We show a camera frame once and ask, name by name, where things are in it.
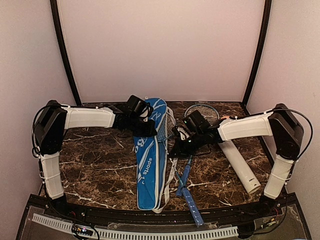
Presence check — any white slotted cable duct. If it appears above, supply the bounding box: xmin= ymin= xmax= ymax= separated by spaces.
xmin=31 ymin=213 xmax=239 ymax=240

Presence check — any blue racket bag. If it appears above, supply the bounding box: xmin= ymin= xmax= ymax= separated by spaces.
xmin=133 ymin=98 xmax=173 ymax=214

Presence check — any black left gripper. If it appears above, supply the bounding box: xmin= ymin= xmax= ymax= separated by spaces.
xmin=128 ymin=115 xmax=158 ymax=138

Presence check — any blue badminton racket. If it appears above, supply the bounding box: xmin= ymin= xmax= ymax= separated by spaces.
xmin=157 ymin=109 xmax=204 ymax=227
xmin=175 ymin=104 xmax=220 ymax=197

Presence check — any white shuttlecock tube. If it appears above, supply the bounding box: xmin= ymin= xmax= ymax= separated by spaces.
xmin=218 ymin=140 xmax=261 ymax=195

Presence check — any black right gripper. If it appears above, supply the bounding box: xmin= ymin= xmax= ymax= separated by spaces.
xmin=168 ymin=130 xmax=205 ymax=158

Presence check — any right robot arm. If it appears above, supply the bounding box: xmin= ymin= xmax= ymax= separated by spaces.
xmin=170 ymin=103 xmax=310 ymax=217

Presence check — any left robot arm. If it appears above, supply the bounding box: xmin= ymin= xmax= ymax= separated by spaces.
xmin=31 ymin=95 xmax=157 ymax=218

